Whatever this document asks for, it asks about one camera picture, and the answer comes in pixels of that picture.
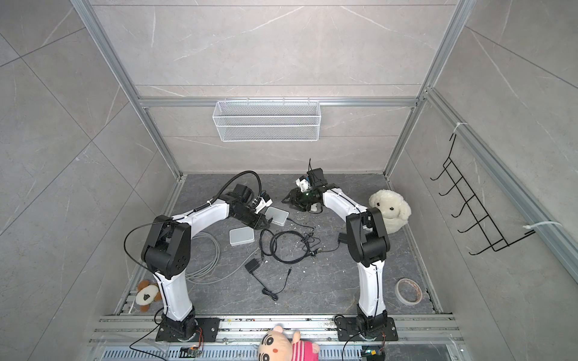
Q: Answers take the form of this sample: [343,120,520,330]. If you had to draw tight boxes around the white network switch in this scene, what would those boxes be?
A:
[265,207,289,227]
[229,227,255,247]

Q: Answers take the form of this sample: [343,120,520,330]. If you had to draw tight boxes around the short black ethernet cable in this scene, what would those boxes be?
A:
[256,220,277,263]

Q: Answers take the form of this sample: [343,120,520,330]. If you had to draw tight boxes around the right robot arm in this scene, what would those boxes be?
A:
[282,186,391,339]

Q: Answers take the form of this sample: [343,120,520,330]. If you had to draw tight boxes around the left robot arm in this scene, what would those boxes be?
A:
[136,170,272,342]

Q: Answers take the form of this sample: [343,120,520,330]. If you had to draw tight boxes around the black power adapter near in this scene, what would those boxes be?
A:
[244,258,292,302]

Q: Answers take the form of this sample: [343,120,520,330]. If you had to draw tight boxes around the large white plush dog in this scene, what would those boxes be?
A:
[369,190,412,235]

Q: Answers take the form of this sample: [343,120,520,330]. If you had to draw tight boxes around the brown white plush toy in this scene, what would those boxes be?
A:
[135,280,163,312]

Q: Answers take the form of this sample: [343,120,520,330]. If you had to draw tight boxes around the roll of tape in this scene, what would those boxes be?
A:
[394,278,423,306]

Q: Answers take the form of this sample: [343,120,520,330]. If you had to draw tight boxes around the pink striped cartoon doll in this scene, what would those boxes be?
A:
[257,326,320,361]

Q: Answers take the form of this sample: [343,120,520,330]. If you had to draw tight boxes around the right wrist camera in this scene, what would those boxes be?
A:
[296,176,312,193]

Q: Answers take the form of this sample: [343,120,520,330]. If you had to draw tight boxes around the grey cable bundle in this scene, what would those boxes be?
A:
[184,231,260,286]

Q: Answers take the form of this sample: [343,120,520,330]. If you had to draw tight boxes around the large coiled black cable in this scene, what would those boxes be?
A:
[269,230,322,265]

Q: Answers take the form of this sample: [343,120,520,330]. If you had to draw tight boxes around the white wire mesh basket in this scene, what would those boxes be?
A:
[212,100,322,142]

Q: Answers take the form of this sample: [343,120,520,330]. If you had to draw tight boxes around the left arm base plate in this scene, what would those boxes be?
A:
[155,317,221,343]

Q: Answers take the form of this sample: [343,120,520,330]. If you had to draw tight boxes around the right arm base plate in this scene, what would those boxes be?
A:
[334,314,399,342]

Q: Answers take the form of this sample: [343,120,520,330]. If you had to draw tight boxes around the black wire hook rack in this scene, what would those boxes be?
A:
[430,134,536,257]

